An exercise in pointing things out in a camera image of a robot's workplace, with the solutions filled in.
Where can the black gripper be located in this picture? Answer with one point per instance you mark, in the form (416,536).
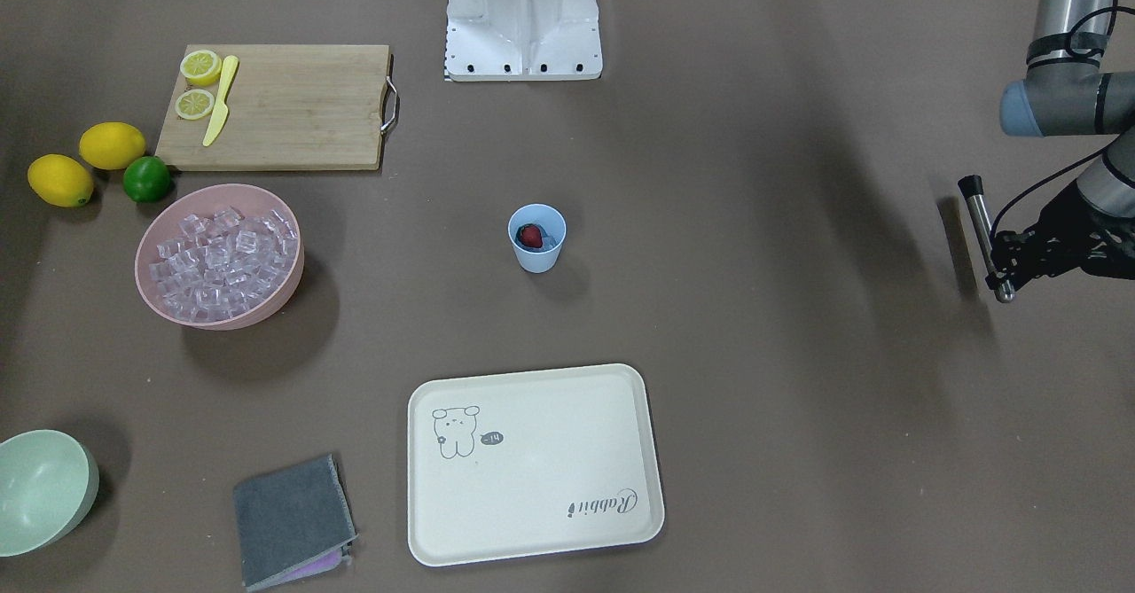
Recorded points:
(1080,231)

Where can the steel muddler black tip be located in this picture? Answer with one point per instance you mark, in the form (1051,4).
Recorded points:
(972,193)

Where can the light blue plastic cup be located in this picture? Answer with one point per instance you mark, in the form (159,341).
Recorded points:
(551,221)

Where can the ice cube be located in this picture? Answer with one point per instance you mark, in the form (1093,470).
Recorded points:
(549,242)

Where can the red strawberry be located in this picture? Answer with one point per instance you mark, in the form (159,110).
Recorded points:
(530,237)

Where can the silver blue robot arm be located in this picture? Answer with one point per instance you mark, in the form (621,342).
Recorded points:
(1065,92)

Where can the clear ice cubes pile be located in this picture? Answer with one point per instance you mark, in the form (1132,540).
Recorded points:
(222,266)

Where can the cream rabbit tray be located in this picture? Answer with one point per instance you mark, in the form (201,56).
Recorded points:
(518,464)

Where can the wooden cutting board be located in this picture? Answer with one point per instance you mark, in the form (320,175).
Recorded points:
(293,107)

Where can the grey folded cloth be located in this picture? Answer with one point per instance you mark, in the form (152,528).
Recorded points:
(292,524)

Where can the pink bowl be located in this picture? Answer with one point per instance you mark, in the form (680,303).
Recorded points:
(249,200)

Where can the yellow plastic knife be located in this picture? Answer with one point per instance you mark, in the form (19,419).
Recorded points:
(219,115)

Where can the lemon slice near knife tip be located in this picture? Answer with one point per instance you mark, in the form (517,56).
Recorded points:
(193,105)

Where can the green lime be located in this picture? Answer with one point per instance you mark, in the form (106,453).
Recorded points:
(147,179)

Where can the yellow lemon nearer board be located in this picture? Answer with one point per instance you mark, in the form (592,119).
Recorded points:
(112,145)

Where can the yellow lemon farther out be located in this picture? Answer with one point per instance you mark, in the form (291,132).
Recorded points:
(60,181)

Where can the light green bowl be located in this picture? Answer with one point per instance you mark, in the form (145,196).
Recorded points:
(49,482)

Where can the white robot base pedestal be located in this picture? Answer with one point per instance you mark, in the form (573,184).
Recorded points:
(522,41)

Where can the lemon slice near knife handle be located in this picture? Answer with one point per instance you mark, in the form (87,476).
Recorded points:
(201,68)

